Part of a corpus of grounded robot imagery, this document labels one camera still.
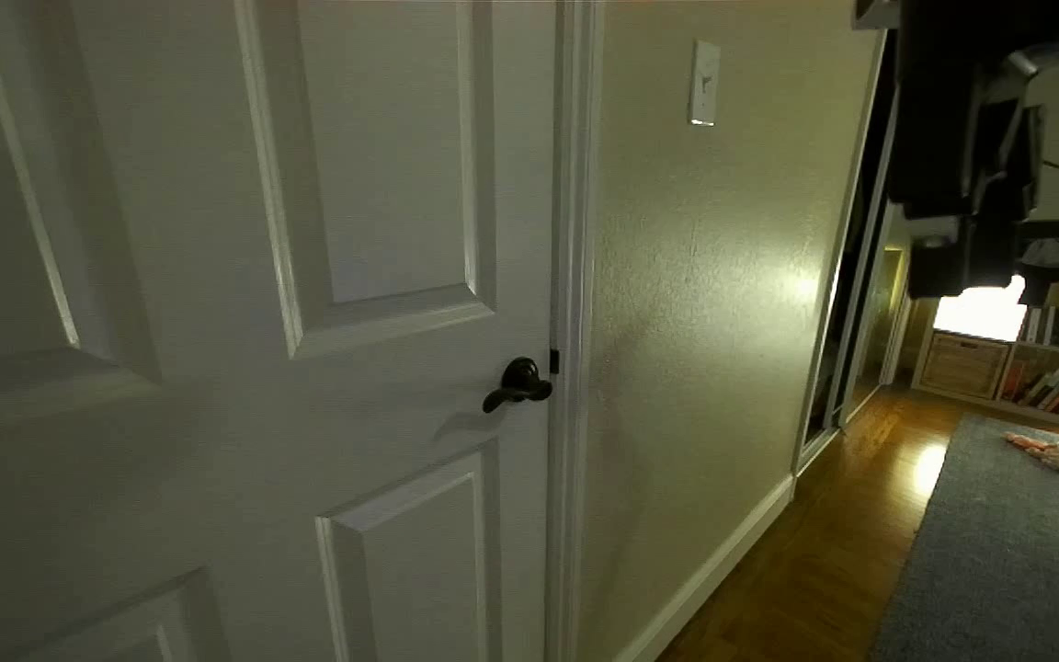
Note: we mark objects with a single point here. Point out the wooden bookshelf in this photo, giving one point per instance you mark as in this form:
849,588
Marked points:
963,369

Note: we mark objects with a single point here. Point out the slanted red books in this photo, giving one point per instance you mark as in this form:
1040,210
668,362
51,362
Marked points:
1049,391

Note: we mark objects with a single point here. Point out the white panelled door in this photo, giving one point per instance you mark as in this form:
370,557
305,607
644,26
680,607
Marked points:
186,369

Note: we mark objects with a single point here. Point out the bright white screen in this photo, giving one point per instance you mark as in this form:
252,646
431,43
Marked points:
978,315

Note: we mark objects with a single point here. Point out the dark framed sliding closet door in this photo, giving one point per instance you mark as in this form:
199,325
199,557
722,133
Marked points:
849,317

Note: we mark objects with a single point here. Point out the white baseboard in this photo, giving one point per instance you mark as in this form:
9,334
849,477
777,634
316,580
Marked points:
714,570

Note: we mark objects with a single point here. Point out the white light switch plate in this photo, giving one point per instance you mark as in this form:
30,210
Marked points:
703,82

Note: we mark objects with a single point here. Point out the black door latch plate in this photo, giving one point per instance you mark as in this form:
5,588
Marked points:
554,362

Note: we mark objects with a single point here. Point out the grey rug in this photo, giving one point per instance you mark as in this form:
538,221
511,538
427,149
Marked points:
1010,564

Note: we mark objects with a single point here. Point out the white door frame trim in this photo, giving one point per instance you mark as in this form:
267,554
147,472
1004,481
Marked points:
576,243

